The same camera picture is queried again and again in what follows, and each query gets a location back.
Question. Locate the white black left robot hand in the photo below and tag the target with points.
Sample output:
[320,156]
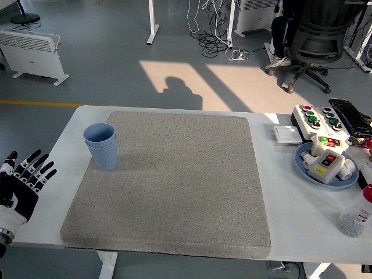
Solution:
[20,197]

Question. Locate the blue ribbed plastic cup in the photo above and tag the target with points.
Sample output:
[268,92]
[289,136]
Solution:
[104,158]
[98,130]

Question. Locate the white push-button control box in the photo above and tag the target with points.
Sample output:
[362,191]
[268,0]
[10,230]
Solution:
[300,117]
[343,131]

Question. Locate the white table leg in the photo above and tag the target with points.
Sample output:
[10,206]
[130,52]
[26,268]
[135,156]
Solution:
[107,266]
[315,271]

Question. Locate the white panel heater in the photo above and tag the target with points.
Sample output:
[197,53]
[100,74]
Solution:
[29,58]
[253,17]

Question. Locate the grey-brown foam mat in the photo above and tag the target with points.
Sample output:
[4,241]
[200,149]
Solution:
[189,174]

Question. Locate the black round fan base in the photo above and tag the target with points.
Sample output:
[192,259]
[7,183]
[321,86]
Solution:
[25,19]

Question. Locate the white desk leg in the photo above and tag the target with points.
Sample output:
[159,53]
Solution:
[153,29]
[231,23]
[356,53]

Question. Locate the white pipe fitting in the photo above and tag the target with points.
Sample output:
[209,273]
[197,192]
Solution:
[348,170]
[307,161]

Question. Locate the white green-red button box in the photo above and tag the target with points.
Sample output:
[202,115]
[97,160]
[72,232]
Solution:
[318,148]

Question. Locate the person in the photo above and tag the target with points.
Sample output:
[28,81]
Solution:
[279,32]

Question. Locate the blue round plate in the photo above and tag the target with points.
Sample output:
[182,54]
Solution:
[343,183]

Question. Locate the clear red-capped bottle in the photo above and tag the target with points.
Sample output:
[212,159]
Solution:
[354,215]

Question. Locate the black mesh office chair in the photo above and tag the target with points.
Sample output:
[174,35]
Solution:
[316,37]

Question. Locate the black wrapped keyboard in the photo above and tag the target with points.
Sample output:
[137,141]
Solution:
[348,114]

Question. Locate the small red object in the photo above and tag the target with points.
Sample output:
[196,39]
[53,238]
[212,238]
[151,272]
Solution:
[368,143]

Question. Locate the white wall switch plate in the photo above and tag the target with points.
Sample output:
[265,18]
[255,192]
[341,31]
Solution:
[287,134]

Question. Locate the white red-black switch box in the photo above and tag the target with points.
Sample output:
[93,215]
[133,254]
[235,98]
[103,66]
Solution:
[322,168]

